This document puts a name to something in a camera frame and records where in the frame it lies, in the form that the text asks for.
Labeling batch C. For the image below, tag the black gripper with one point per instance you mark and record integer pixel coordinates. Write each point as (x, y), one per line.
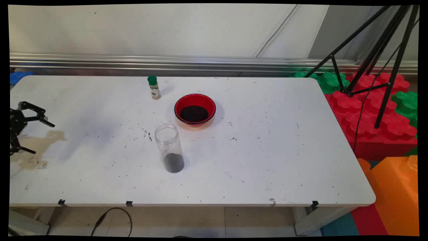
(15, 122)

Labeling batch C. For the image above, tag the red foam floor mat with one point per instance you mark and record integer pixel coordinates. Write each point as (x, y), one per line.
(367, 221)

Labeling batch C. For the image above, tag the clear plastic jar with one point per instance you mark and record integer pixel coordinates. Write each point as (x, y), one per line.
(169, 144)

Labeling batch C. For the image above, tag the white table leg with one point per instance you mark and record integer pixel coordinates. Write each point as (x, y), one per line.
(26, 226)
(314, 221)

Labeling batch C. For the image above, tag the black tripod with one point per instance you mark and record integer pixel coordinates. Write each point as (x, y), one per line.
(395, 67)

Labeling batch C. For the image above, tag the red giant building block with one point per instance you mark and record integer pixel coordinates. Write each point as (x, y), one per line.
(384, 144)

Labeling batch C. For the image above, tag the blue giant building block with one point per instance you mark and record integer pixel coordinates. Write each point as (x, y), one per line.
(20, 77)

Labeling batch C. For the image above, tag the green giant building block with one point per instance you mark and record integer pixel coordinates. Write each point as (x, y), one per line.
(331, 82)
(406, 105)

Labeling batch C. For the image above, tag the green capped spice bottle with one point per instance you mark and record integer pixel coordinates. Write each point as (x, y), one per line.
(154, 90)

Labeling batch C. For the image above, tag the black seeds in bowl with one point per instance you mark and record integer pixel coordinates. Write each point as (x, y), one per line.
(194, 113)

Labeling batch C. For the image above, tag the orange giant building block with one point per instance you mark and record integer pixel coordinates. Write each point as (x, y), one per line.
(394, 194)

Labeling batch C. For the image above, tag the red bowl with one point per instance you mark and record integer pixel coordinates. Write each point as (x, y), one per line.
(182, 102)

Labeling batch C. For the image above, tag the teal foam floor mat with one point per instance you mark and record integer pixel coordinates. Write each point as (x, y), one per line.
(339, 227)

